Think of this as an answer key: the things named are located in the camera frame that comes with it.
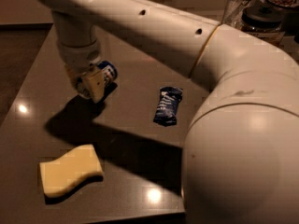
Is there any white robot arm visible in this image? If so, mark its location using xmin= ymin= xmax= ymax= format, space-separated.
xmin=38 ymin=0 xmax=299 ymax=224

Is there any blue pepsi can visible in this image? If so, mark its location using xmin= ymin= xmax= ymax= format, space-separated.
xmin=77 ymin=60 xmax=119 ymax=99

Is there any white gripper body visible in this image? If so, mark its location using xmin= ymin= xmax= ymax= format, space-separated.
xmin=57 ymin=40 xmax=102 ymax=74

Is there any dark blue snack packet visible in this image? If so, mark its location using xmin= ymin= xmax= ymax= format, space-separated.
xmin=153 ymin=87 xmax=183 ymax=127

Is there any yellow sponge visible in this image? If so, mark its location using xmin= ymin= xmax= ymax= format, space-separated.
xmin=39 ymin=144 xmax=104 ymax=198

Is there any clear glass cup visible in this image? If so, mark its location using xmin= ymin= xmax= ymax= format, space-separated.
xmin=221 ymin=0 xmax=256 ymax=28

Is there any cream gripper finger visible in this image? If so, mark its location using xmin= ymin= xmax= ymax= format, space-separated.
xmin=81 ymin=66 xmax=105 ymax=103
xmin=64 ymin=64 xmax=78 ymax=89

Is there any glass jar with black lid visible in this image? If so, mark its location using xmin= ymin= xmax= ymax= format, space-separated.
xmin=239 ymin=4 xmax=284 ymax=46

